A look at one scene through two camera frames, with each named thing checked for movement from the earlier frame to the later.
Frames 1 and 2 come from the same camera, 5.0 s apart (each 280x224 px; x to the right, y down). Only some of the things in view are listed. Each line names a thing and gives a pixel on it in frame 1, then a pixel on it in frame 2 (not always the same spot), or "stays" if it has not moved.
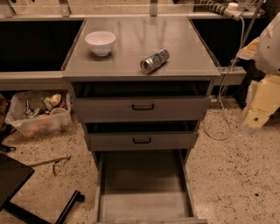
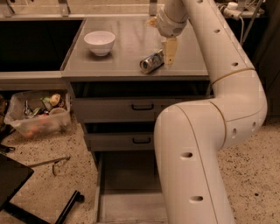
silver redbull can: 154,61 stays
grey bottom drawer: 145,186 stays
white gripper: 269,49 -> 170,28
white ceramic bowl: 101,42 stays
